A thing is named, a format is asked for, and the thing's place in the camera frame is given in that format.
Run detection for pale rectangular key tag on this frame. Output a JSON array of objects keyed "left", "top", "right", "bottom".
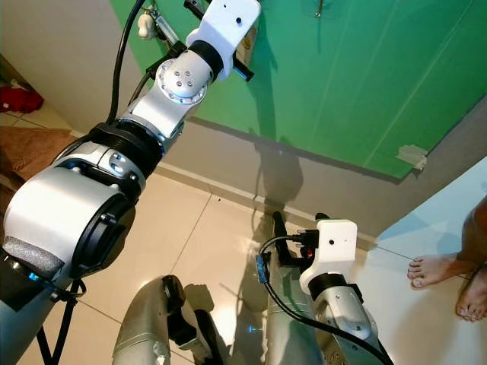
[{"left": 240, "top": 27, "right": 258, "bottom": 68}]

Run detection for keys with white dog charm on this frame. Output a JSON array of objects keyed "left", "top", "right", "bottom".
[{"left": 137, "top": 6, "right": 177, "bottom": 45}]

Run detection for small crumpled tape patch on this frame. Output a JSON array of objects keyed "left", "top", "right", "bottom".
[{"left": 396, "top": 144, "right": 429, "bottom": 170}]

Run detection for person's bare leg with foot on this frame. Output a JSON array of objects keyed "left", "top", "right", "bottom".
[
  {"left": 407, "top": 194, "right": 487, "bottom": 291},
  {"left": 455, "top": 262, "right": 487, "bottom": 322}
]

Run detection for grey robot left leg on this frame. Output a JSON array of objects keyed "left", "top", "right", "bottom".
[{"left": 114, "top": 274, "right": 229, "bottom": 365}]

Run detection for brown floor mat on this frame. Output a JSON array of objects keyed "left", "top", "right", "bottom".
[{"left": 0, "top": 125, "right": 50, "bottom": 191}]

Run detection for red cloth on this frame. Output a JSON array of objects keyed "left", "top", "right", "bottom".
[{"left": 0, "top": 86, "right": 44, "bottom": 115}]

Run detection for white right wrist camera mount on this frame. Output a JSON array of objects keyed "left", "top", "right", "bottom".
[{"left": 299, "top": 219, "right": 358, "bottom": 297}]

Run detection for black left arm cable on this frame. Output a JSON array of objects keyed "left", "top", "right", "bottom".
[{"left": 37, "top": 0, "right": 149, "bottom": 365}]

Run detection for green wall board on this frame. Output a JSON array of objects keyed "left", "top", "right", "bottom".
[{"left": 109, "top": 0, "right": 487, "bottom": 181}]

